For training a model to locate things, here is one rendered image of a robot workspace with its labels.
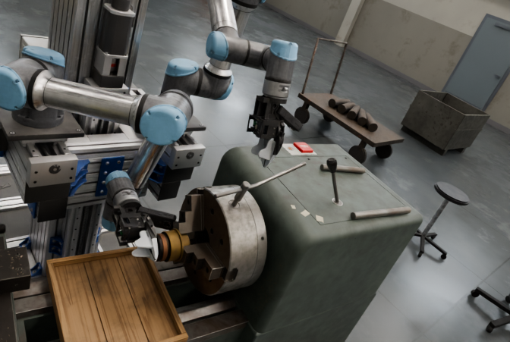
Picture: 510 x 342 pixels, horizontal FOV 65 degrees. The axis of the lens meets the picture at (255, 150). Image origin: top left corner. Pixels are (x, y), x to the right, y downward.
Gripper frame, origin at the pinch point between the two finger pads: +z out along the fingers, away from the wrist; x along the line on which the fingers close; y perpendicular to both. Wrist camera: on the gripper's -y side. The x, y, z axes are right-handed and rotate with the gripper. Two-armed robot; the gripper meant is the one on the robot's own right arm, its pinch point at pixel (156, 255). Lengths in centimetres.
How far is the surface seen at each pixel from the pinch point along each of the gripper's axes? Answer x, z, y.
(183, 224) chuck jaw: 5.6, -5.2, -8.2
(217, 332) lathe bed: -22.4, 13.1, -19.5
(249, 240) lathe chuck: 9.8, 8.3, -21.4
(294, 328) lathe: -26, 18, -48
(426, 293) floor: -108, -18, -249
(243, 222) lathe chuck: 13.1, 4.5, -20.6
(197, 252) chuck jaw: 2.2, 2.8, -10.3
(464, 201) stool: -48, -52, -299
